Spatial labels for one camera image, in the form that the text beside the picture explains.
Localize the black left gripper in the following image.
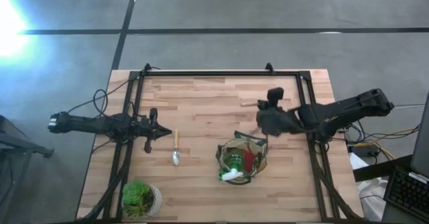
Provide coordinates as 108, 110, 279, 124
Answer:
133, 107, 173, 142

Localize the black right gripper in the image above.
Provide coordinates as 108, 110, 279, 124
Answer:
255, 99, 302, 137

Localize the metal trowel wooden handle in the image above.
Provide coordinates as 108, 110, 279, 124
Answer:
172, 128, 181, 167

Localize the beige green gardening bag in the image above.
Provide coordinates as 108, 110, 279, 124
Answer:
215, 129, 269, 185

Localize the red black gardening glove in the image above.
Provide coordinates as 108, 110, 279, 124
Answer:
241, 149, 257, 173

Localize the green spray bottle white nozzle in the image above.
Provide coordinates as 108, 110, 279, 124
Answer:
219, 148, 245, 182

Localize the white plastic bag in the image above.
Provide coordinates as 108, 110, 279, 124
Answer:
357, 178, 389, 222

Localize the green potted plant white pot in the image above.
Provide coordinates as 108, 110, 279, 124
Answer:
121, 179, 164, 218

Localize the white paper sheet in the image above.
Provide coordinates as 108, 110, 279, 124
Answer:
348, 152, 369, 170

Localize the black side desk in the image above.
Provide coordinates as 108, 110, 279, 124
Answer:
353, 154, 414, 183

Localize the black side furniture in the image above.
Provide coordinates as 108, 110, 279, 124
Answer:
0, 115, 55, 224

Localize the black keyboard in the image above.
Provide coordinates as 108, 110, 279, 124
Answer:
383, 165, 429, 222

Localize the grey monitor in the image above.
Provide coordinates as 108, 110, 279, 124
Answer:
410, 90, 429, 178

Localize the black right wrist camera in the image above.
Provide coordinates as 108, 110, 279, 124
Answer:
266, 87, 285, 109

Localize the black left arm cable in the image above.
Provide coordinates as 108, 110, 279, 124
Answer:
66, 66, 162, 119

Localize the black aluminium table frame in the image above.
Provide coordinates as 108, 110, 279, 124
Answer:
83, 62, 365, 223

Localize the yellow cable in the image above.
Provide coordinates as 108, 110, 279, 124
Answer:
355, 125, 422, 161

